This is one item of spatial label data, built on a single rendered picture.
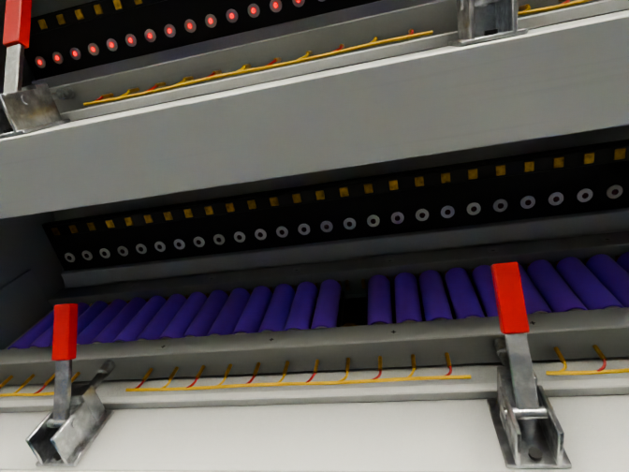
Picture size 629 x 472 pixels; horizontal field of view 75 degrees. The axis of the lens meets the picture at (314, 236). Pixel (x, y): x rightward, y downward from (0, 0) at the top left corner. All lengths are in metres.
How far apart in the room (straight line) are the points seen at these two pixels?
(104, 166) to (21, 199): 0.06
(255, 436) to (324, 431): 0.04
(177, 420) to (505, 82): 0.26
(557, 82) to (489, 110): 0.03
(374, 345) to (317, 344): 0.04
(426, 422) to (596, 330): 0.11
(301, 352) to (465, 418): 0.10
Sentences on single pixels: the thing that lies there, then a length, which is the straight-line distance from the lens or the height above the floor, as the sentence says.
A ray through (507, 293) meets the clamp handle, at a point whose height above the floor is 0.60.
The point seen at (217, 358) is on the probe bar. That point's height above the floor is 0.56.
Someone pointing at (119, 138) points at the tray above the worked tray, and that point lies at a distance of 0.25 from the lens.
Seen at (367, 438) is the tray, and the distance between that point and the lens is 0.25.
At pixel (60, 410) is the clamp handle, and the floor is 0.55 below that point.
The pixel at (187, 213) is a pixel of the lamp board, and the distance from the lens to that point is 0.39.
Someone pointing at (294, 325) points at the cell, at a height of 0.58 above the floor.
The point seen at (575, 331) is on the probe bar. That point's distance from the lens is 0.28.
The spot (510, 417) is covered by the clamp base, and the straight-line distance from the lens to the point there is 0.23.
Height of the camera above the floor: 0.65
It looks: 2 degrees down
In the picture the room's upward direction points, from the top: 7 degrees counter-clockwise
